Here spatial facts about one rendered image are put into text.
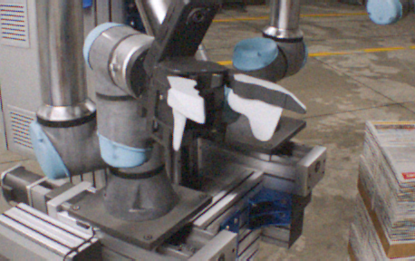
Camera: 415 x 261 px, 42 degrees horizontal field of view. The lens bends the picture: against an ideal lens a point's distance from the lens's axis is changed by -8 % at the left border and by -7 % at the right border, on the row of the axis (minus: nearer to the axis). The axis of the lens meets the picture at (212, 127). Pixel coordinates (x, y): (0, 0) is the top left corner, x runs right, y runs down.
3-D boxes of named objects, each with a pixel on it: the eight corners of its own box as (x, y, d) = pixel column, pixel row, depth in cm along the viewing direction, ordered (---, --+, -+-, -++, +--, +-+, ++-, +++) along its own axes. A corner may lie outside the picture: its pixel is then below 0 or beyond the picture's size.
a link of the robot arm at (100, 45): (130, 71, 83) (129, 15, 80) (165, 91, 75) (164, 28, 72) (81, 81, 80) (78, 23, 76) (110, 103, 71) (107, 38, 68)
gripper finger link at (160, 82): (202, 109, 53) (195, 84, 61) (204, 90, 52) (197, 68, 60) (150, 104, 52) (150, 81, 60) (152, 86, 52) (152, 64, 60)
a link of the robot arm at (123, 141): (184, 159, 82) (182, 84, 78) (112, 177, 76) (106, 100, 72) (159, 139, 88) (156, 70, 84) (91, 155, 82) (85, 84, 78)
